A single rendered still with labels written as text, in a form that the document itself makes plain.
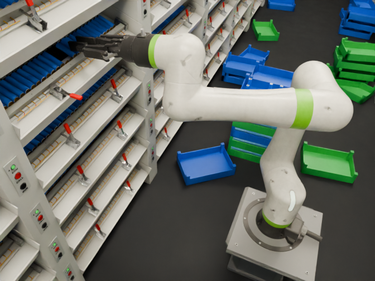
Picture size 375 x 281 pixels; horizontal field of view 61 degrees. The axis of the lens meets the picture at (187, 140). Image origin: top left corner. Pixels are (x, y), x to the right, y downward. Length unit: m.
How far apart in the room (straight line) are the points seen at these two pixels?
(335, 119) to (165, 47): 0.50
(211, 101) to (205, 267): 0.95
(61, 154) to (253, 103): 0.61
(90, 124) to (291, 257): 0.90
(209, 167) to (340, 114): 1.12
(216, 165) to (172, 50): 1.21
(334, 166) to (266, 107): 1.33
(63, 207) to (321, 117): 0.88
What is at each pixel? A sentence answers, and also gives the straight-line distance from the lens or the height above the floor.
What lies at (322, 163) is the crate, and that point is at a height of 0.00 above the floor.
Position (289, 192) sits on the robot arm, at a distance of 1.21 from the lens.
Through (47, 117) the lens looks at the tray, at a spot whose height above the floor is 0.90.
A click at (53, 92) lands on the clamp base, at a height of 0.93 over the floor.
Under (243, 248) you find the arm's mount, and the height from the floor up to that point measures 0.31.
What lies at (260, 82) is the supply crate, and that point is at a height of 0.44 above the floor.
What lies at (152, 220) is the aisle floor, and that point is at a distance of 1.72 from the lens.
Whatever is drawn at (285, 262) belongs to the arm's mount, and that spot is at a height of 0.31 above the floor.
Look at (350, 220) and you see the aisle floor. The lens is 1.96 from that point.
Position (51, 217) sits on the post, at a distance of 1.13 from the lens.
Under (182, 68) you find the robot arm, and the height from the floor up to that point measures 1.03.
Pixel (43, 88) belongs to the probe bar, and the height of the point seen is 0.94.
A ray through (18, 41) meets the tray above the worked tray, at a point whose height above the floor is 1.11.
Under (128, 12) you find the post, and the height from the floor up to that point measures 0.98.
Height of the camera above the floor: 1.47
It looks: 45 degrees down
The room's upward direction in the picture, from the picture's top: 3 degrees clockwise
